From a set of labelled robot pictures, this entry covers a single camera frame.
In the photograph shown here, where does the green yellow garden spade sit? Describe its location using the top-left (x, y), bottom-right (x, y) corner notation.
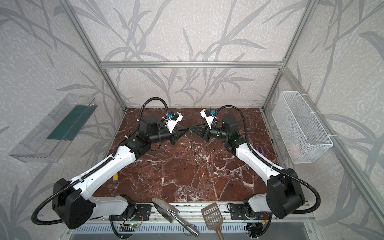
top-left (113, 173), bottom-right (119, 182)

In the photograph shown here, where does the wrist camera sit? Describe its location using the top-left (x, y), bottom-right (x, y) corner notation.
top-left (200, 108), bottom-right (216, 130)
top-left (165, 112), bottom-right (183, 133)

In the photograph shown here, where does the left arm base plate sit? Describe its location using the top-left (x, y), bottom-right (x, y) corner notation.
top-left (132, 204), bottom-right (152, 222)

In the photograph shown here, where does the aluminium frame post left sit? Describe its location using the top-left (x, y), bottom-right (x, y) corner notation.
top-left (59, 0), bottom-right (127, 111)

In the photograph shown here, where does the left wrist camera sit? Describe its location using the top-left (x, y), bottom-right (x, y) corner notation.
top-left (165, 112), bottom-right (183, 133)

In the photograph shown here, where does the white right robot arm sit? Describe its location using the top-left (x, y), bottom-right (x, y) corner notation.
top-left (191, 109), bottom-right (305, 219)

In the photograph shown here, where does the aluminium frame crossbar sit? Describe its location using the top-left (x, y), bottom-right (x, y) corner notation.
top-left (100, 62), bottom-right (283, 69)

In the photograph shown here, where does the aluminium frame post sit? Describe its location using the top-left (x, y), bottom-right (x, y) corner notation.
top-left (59, 0), bottom-right (127, 111)
top-left (262, 0), bottom-right (319, 112)

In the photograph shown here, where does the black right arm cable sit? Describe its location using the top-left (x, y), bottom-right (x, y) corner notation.
top-left (214, 104), bottom-right (321, 215)

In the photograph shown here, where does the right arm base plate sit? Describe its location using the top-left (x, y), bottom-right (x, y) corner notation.
top-left (227, 203), bottom-right (268, 221)

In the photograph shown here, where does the white wire mesh basket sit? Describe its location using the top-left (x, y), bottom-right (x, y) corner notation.
top-left (272, 91), bottom-right (334, 164)

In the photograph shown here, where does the clear plastic wall bin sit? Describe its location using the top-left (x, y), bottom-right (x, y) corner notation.
top-left (9, 94), bottom-right (98, 163)

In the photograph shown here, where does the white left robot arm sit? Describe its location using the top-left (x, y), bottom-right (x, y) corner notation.
top-left (52, 112), bottom-right (183, 230)

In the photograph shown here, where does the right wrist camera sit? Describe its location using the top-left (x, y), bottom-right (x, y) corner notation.
top-left (200, 108), bottom-right (216, 130)

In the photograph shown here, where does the pink object in basket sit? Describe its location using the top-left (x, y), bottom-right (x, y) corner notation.
top-left (289, 144), bottom-right (301, 160)

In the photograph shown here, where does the brown slotted scoop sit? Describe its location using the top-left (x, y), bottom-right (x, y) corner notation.
top-left (201, 203), bottom-right (225, 240)

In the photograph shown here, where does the steel garden trowel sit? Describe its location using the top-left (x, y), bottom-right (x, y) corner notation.
top-left (152, 199), bottom-right (200, 237)

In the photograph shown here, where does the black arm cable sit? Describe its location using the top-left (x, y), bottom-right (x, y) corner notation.
top-left (31, 96), bottom-right (169, 226)
top-left (214, 104), bottom-right (321, 215)

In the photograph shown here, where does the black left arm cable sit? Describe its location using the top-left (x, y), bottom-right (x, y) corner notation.
top-left (31, 96), bottom-right (169, 226)

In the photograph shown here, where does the aluminium frame post right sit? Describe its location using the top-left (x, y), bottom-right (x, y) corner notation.
top-left (262, 0), bottom-right (319, 112)

